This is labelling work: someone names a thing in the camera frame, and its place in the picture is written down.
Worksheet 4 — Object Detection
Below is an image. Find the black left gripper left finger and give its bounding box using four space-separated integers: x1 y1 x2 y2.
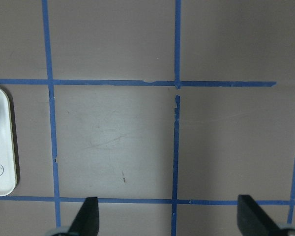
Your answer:
67 197 99 236

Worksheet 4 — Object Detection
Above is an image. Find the white plastic tray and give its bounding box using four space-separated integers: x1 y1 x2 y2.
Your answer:
0 89 17 197

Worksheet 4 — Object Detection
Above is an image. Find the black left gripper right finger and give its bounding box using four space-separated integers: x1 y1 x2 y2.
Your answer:
237 195 283 236

